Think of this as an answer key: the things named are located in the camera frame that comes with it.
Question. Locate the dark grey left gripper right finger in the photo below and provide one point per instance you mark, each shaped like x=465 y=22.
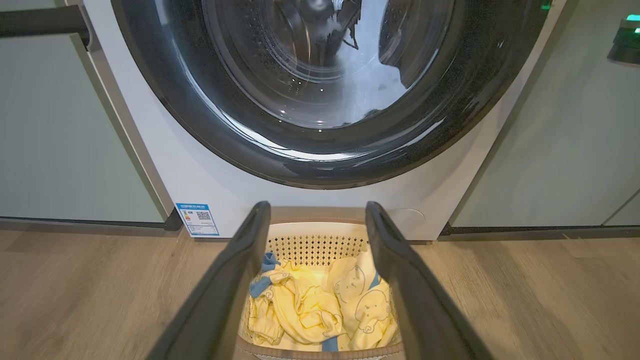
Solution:
x=420 y=305

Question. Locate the wide pale green cabinet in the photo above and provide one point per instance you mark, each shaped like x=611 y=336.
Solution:
x=550 y=150

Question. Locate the cream bear print garment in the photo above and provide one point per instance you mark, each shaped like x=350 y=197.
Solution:
x=360 y=300

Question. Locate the round dark glass washer door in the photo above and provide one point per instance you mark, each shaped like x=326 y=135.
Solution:
x=320 y=75

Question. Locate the blue energy label sticker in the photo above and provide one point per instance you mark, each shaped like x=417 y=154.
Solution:
x=197 y=220

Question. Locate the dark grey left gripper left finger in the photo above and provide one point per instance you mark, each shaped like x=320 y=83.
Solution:
x=220 y=300

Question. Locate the dark cabinet plinth strip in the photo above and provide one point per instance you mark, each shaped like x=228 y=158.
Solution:
x=540 y=231
x=75 y=222

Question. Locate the round washer filter cover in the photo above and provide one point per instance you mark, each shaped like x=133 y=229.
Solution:
x=407 y=220

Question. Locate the narrow pale green cabinet door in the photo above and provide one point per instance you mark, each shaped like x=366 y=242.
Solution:
x=627 y=212

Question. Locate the white perforated basket brown rim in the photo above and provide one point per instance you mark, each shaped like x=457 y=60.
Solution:
x=315 y=245

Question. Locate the yellow garment with blue trim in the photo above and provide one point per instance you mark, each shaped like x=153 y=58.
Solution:
x=305 y=305

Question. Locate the white front-load washing machine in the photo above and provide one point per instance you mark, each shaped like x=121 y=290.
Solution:
x=175 y=165

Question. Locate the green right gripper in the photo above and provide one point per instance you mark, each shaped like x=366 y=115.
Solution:
x=627 y=45

